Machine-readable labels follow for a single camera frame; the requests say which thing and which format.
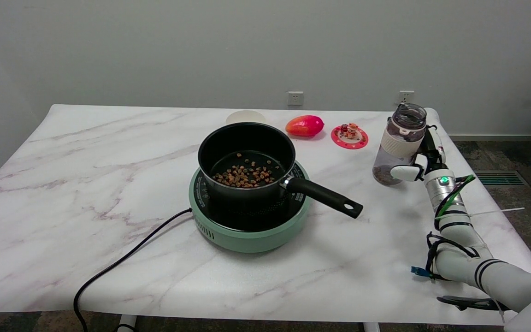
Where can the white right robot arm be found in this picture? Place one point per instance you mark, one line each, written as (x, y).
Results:
(459, 263)

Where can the floor vent grille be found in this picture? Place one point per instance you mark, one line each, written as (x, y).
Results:
(500, 178)

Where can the white wall socket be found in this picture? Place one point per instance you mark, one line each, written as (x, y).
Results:
(406, 97)
(295, 98)

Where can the pink round coaster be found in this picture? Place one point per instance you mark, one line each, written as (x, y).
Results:
(351, 142)

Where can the clear plastic bottle white sleeve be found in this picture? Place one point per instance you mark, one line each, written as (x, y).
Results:
(399, 140)

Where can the brown food pieces in pan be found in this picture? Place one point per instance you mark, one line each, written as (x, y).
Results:
(244, 175)

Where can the green induction cooker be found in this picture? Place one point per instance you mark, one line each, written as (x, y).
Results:
(247, 240)

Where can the white zip tie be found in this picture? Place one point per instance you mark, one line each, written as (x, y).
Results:
(500, 211)

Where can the red orange mango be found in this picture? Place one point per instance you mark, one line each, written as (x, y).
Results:
(306, 126)

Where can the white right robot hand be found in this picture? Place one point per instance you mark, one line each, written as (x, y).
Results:
(406, 173)

